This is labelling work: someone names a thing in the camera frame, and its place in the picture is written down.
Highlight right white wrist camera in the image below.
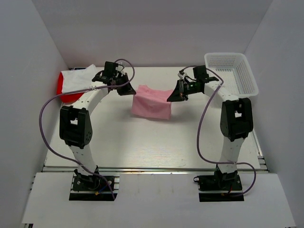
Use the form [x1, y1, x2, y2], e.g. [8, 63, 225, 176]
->
[178, 70, 190, 83]

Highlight white folded t-shirt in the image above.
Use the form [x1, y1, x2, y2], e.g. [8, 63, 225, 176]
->
[61, 64, 97, 93]

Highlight aluminium table edge rail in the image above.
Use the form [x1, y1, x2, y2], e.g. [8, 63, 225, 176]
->
[42, 167, 269, 174]

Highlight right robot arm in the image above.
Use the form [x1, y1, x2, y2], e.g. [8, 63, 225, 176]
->
[167, 65, 253, 190]

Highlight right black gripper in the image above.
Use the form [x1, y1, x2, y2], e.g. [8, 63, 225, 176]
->
[168, 78, 201, 102]

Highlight white plastic basket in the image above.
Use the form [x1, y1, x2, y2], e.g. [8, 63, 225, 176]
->
[204, 52, 259, 98]

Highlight pink t-shirt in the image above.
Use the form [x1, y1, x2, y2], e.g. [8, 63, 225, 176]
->
[131, 85, 173, 120]

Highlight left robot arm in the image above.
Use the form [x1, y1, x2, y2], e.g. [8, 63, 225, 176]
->
[59, 58, 136, 190]

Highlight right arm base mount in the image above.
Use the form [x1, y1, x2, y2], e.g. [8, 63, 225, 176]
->
[193, 170, 244, 202]

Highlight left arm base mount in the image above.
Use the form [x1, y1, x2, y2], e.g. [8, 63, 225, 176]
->
[69, 169, 119, 201]

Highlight red folded t-shirt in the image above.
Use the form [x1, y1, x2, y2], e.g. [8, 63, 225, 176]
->
[56, 72, 85, 104]

